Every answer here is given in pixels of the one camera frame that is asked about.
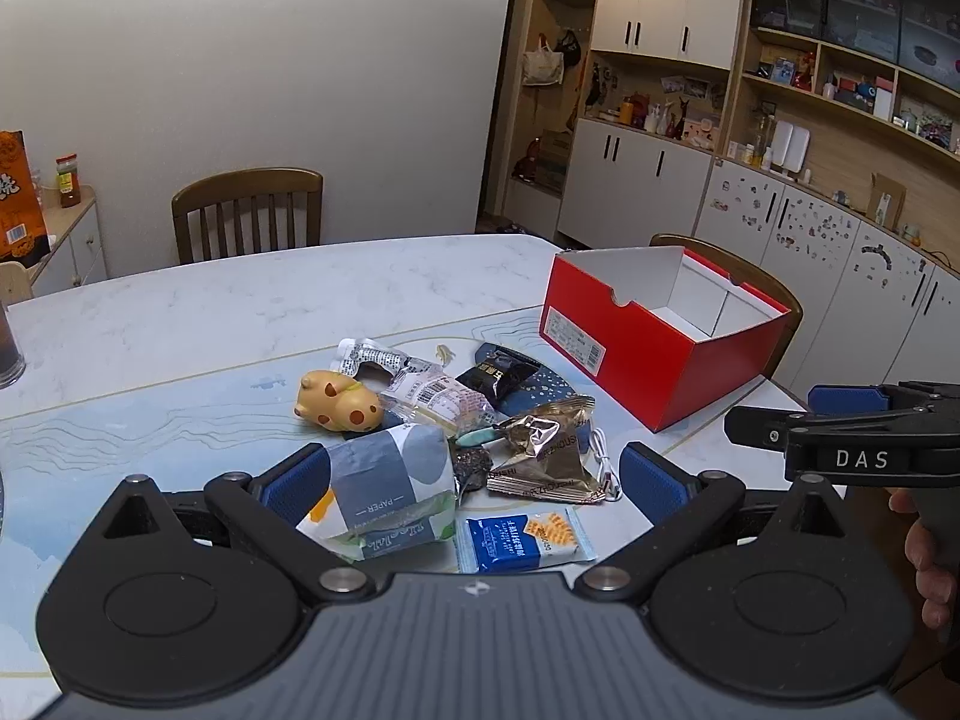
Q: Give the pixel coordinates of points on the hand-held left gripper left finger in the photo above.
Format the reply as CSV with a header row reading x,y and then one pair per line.
x,y
300,481

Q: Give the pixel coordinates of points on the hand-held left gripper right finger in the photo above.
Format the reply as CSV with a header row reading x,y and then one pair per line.
x,y
652,481

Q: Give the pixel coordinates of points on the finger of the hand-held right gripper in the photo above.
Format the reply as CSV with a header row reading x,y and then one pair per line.
x,y
757,427
847,399

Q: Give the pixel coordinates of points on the grey paper tissue pack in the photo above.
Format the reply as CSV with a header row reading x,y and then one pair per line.
x,y
390,472

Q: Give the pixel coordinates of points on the red cardboard box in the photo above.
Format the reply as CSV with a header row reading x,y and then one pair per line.
x,y
637,360

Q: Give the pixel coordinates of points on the silver printed snack packet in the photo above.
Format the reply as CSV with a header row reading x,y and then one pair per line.
x,y
367,356

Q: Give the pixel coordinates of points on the clear pink label bread packet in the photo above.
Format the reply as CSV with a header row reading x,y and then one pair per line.
x,y
439,397

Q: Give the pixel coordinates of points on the clear packet of dark bits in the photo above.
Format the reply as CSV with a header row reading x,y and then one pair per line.
x,y
469,469

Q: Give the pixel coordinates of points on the teal stick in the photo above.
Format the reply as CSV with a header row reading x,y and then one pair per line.
x,y
476,436

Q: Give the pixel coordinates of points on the white marble desktop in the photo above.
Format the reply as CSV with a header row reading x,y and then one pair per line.
x,y
225,315

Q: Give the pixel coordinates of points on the person's right hand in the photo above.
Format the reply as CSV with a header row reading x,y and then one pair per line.
x,y
937,600

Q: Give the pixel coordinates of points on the white yellow snack packet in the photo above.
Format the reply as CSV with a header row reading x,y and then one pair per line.
x,y
319,521

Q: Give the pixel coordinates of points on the yellow spotted pig toy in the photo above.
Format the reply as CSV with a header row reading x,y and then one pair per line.
x,y
337,401

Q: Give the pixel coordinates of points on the gold foil snack packet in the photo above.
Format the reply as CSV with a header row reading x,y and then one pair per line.
x,y
540,457

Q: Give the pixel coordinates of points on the green snack packet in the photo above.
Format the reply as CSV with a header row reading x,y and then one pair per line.
x,y
409,534

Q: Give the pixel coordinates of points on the white stickered cabinet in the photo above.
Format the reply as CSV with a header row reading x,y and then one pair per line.
x,y
825,255

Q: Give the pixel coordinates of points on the blue cracker packet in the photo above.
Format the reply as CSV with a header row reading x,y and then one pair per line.
x,y
510,544

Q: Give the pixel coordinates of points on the brown curved wooden chair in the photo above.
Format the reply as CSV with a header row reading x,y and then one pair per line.
x,y
742,262

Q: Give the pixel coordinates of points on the black snack packet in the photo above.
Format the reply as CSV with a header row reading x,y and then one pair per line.
x,y
491,379

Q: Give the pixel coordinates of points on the white rounded appliance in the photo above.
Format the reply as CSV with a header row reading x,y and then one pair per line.
x,y
791,146

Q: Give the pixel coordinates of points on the white two-door lower cabinet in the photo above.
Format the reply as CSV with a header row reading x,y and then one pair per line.
x,y
637,180

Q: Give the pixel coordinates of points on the brown slatted wooden chair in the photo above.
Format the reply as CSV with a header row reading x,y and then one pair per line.
x,y
247,184

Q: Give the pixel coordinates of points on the dark slender figurine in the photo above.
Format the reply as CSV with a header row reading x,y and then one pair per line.
x,y
680,120

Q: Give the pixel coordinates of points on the glass of dark drink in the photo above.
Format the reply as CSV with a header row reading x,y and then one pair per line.
x,y
9,352

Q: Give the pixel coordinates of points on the white side cabinet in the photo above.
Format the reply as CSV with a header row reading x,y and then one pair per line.
x,y
75,247

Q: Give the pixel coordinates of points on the yellow bottle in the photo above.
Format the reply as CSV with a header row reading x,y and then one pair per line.
x,y
626,112

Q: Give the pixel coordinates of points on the red figurine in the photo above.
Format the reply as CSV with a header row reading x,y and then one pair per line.
x,y
529,161

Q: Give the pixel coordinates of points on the red sauce jar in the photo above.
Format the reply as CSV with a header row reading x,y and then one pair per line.
x,y
67,184

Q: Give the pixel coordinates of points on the orange snack bag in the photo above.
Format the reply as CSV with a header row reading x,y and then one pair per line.
x,y
19,202

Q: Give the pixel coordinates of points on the dark cap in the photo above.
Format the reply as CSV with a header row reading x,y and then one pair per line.
x,y
570,49

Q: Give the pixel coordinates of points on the white tote bag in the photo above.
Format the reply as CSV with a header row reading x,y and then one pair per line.
x,y
541,64

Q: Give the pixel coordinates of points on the white upper wall cabinet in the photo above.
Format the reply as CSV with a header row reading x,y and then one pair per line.
x,y
645,0

